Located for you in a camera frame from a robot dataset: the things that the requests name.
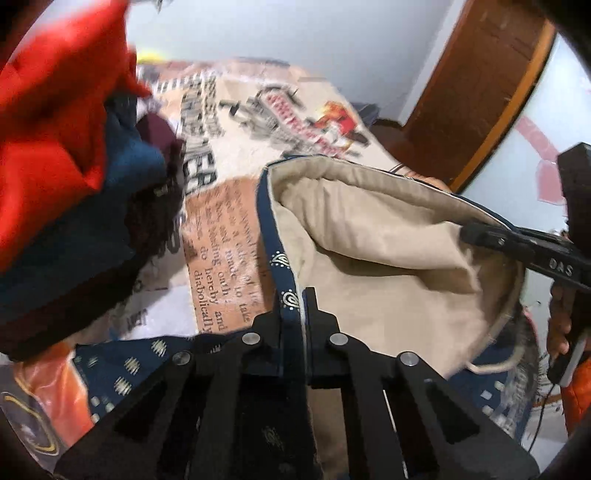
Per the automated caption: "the navy patterned hooded jacket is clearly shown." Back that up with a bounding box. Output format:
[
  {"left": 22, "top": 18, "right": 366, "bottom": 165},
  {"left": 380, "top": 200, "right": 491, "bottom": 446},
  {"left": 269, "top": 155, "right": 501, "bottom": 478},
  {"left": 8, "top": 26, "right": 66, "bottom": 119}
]
[{"left": 73, "top": 154, "right": 541, "bottom": 480}]

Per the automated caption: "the dark folded clothes stack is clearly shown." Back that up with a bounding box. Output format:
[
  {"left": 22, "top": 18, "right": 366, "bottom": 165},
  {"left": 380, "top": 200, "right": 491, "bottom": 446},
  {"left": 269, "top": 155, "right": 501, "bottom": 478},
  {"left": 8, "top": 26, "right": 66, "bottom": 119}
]
[{"left": 1, "top": 95, "right": 183, "bottom": 361}]

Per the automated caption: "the person right hand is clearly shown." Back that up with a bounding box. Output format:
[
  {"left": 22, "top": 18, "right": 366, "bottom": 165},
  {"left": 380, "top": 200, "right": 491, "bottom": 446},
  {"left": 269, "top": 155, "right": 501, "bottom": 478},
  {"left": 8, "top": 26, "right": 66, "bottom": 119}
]
[{"left": 547, "top": 282, "right": 575, "bottom": 359}]

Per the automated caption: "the white sliding wardrobe door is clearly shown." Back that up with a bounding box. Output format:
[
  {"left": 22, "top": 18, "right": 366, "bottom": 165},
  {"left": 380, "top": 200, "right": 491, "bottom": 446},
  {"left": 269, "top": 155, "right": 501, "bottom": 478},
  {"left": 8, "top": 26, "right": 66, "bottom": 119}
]
[{"left": 461, "top": 34, "right": 591, "bottom": 241}]

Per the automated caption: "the wooden door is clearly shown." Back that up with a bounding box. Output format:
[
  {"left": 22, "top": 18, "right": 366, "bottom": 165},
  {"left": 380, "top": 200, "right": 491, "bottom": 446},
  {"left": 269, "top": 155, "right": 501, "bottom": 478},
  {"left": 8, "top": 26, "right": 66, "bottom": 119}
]
[{"left": 372, "top": 1, "right": 555, "bottom": 192}]

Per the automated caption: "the printed bed blanket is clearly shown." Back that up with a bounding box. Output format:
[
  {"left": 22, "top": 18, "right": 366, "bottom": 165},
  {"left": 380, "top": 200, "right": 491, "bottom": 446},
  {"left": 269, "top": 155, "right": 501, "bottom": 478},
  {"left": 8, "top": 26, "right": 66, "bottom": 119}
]
[{"left": 0, "top": 59, "right": 454, "bottom": 471}]

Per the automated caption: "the red folded garment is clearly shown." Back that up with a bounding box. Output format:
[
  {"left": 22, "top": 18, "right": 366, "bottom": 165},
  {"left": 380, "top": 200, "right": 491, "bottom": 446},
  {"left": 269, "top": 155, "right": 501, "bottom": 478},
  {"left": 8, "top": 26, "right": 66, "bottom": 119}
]
[{"left": 1, "top": 1, "right": 150, "bottom": 270}]

